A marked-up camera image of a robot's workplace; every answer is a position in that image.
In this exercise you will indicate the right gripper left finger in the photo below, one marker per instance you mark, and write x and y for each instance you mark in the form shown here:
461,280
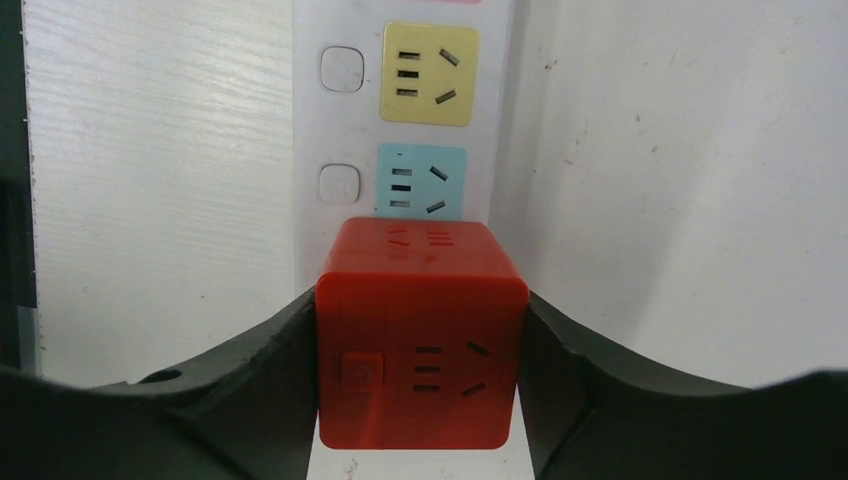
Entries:
245,409

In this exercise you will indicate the white long power strip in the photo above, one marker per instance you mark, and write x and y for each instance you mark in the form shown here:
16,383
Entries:
397,109

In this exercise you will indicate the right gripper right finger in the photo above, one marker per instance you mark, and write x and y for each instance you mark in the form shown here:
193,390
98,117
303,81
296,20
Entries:
594,409

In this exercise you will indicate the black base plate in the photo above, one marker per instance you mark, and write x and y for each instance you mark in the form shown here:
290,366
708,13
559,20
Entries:
19,324

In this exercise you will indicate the red plug adapter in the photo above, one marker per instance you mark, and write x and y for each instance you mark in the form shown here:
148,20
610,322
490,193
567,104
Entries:
419,327

